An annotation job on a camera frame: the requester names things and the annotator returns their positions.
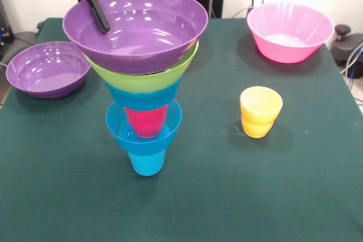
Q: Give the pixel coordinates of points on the pink plastic bowl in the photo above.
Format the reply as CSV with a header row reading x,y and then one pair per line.
x,y
287,49

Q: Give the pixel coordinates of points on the dark green tablecloth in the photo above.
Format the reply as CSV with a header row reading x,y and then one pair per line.
x,y
181,196

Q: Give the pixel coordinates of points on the purple plastic bowl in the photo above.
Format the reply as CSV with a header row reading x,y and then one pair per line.
x,y
141,40
42,74

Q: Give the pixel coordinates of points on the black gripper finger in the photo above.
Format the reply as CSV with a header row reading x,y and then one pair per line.
x,y
97,15

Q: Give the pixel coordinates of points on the grey rounded base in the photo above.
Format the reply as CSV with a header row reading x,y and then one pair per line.
x,y
24,40

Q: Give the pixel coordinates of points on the black equipment box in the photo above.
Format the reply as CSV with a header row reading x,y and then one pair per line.
x,y
5,32

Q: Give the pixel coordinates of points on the black clamp with knob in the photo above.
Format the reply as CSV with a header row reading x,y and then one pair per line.
x,y
347,45

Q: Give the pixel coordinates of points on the blue plastic cup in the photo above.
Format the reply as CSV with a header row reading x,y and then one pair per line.
x,y
146,165

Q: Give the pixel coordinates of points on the red plastic cup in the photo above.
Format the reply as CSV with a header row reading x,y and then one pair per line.
x,y
146,124

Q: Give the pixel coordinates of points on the green plastic bowl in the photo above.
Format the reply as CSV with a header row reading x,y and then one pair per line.
x,y
136,82

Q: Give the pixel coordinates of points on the small blue plastic bowl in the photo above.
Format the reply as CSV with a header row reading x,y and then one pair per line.
x,y
144,145
141,99

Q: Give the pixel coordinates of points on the yellow plastic cup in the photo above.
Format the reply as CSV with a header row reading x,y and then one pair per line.
x,y
258,125

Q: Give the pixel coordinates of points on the small black table clamp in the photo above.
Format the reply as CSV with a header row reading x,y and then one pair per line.
x,y
41,24

